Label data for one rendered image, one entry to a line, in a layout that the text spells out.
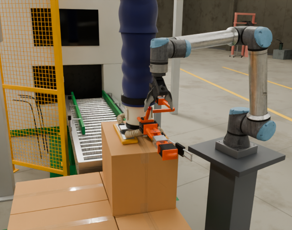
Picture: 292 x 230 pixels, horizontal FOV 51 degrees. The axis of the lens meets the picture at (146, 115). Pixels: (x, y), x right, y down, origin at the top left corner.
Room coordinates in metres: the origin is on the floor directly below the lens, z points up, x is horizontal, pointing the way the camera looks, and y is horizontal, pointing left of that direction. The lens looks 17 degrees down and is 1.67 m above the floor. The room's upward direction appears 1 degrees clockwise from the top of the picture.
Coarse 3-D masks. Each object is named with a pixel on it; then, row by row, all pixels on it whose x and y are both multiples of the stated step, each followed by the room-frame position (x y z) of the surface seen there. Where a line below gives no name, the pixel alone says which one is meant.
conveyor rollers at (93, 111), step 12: (72, 108) 3.84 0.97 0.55; (84, 108) 3.88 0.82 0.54; (96, 108) 3.85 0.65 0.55; (108, 108) 3.88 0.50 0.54; (84, 120) 3.35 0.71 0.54; (96, 120) 3.38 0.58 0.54; (108, 120) 3.35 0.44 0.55; (96, 132) 2.95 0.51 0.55; (84, 144) 2.64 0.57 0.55; (96, 144) 2.67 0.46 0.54; (84, 156) 2.38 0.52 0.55; (96, 156) 2.40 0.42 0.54
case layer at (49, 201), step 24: (24, 192) 1.81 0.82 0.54; (48, 192) 1.82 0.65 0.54; (72, 192) 1.82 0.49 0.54; (96, 192) 1.82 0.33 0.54; (24, 216) 1.55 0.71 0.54; (48, 216) 1.55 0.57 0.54; (72, 216) 1.55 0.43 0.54; (96, 216) 1.56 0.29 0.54; (120, 216) 1.56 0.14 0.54; (144, 216) 1.56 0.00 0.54; (168, 216) 1.57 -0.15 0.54
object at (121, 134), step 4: (116, 124) 2.01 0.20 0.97; (120, 124) 1.95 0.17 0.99; (124, 124) 1.95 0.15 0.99; (116, 128) 1.94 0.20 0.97; (116, 132) 1.90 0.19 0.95; (120, 132) 1.85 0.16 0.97; (124, 132) 1.85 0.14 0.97; (120, 136) 1.79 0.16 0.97; (124, 136) 1.78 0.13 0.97; (120, 140) 1.76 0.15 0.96; (124, 140) 1.73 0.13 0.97; (128, 140) 1.73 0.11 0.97; (132, 140) 1.73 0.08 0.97; (136, 140) 1.74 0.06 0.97
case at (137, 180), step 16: (112, 128) 2.00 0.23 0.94; (112, 144) 1.72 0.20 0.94; (128, 144) 1.72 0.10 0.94; (144, 144) 1.73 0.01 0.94; (112, 160) 1.56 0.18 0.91; (128, 160) 1.58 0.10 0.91; (144, 160) 1.60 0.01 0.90; (160, 160) 1.62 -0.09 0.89; (176, 160) 1.65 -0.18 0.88; (112, 176) 1.56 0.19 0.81; (128, 176) 1.58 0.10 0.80; (144, 176) 1.60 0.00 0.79; (160, 176) 1.63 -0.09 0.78; (176, 176) 1.65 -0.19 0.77; (112, 192) 1.56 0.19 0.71; (128, 192) 1.58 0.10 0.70; (144, 192) 1.60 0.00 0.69; (160, 192) 1.63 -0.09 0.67; (176, 192) 1.65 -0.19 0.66; (112, 208) 1.56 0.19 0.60; (128, 208) 1.58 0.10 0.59; (144, 208) 1.60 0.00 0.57; (160, 208) 1.63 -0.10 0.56
